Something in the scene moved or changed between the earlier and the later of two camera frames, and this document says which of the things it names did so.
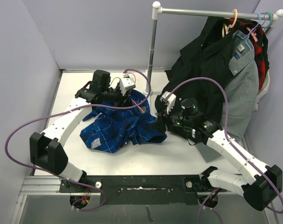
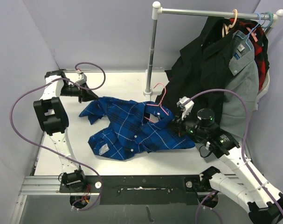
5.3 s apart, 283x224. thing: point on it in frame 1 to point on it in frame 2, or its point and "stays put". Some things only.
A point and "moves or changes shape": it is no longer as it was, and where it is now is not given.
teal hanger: (271, 20) stays put
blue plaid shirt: (108, 129) moves or changes shape
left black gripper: (123, 101) to (86, 95)
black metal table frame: (169, 190) stays put
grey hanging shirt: (243, 87) stays put
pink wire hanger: (132, 98) to (160, 105)
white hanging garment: (264, 90) stays put
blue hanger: (248, 35) stays put
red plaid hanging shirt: (261, 46) stays put
